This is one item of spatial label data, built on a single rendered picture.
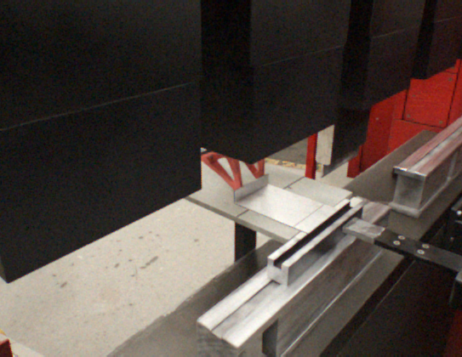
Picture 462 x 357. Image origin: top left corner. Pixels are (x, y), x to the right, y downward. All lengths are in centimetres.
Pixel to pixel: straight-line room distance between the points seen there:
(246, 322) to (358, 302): 24
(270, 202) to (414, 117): 89
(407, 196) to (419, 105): 57
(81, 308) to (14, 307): 29
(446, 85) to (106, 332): 151
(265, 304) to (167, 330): 17
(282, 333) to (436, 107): 103
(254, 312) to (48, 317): 162
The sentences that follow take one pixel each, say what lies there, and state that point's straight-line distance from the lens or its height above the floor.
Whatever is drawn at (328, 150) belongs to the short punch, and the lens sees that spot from 55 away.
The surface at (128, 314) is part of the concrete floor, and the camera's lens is 200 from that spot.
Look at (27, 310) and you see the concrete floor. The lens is 215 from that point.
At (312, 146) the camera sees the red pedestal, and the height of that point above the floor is 38.
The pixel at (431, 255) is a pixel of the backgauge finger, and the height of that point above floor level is 101.
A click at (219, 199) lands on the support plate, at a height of 100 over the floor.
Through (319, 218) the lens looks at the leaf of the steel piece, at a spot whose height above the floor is 100.
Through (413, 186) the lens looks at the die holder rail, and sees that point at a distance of 94.
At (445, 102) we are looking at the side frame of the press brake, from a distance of 145.
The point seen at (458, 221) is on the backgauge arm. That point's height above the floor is 84.
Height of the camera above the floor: 132
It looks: 25 degrees down
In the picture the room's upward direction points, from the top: straight up
